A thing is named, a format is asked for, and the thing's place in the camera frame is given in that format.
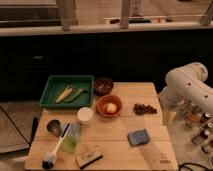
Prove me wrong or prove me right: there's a small metal cup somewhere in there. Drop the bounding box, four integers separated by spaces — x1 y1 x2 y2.
47 120 62 137

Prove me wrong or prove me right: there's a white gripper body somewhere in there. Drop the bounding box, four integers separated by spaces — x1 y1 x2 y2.
158 87 181 126

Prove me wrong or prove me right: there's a dark brown bowl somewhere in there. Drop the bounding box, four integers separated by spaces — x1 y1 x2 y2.
94 77 114 96

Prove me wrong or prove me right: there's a wooden block eraser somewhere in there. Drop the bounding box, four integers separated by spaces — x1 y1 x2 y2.
76 145 103 169

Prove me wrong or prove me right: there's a green vegetable pod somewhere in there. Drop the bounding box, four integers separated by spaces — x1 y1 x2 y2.
64 88 87 103

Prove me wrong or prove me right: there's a green clear plastic cup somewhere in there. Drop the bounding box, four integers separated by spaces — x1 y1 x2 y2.
61 136 77 152

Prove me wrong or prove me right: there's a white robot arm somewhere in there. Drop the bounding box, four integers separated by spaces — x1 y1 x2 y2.
158 62 213 126

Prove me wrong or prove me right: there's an orange bowl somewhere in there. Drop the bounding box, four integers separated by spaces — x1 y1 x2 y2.
96 95 122 118

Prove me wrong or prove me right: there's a yellow round fruit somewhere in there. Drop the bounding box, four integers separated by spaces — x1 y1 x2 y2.
105 103 117 115

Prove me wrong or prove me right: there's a green plastic tray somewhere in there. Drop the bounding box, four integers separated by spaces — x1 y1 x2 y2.
40 75 94 110

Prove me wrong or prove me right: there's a black cable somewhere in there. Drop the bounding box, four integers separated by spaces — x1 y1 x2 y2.
178 162 210 171

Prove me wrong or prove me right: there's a spice bottle rack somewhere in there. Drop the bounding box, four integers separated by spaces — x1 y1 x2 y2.
179 103 213 154

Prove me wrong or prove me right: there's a white paper cup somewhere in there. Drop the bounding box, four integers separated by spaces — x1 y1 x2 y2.
77 107 93 125

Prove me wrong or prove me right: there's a bunch of dark grapes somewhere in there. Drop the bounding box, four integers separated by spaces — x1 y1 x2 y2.
133 103 157 115

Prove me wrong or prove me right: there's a corn cob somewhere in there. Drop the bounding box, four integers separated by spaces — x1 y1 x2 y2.
56 87 72 103

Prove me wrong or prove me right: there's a blue sponge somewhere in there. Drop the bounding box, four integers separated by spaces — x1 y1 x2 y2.
127 129 150 146

